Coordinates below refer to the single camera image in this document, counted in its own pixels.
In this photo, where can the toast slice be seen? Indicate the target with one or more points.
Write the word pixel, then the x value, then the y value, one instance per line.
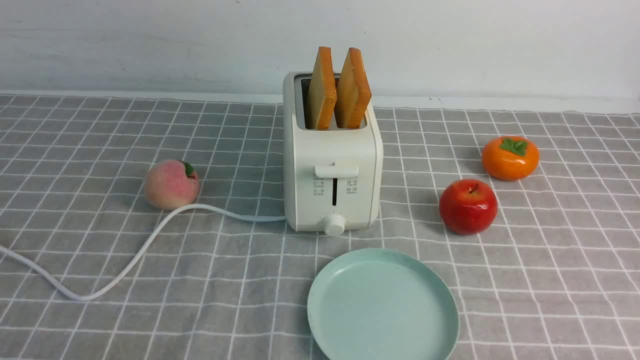
pixel 321 95
pixel 353 92

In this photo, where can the white two-slot toaster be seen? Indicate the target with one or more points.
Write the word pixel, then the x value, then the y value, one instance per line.
pixel 331 177

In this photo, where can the light green plate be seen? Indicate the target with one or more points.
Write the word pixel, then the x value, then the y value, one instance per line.
pixel 381 304

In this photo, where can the red apple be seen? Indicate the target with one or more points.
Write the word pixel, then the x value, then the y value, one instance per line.
pixel 468 206

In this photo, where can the pink peach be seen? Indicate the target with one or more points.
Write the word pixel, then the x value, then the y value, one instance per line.
pixel 171 184

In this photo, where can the orange persimmon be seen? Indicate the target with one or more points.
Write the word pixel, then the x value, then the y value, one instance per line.
pixel 510 158

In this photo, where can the grey checked tablecloth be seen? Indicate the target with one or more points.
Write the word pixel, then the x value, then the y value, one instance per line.
pixel 554 277

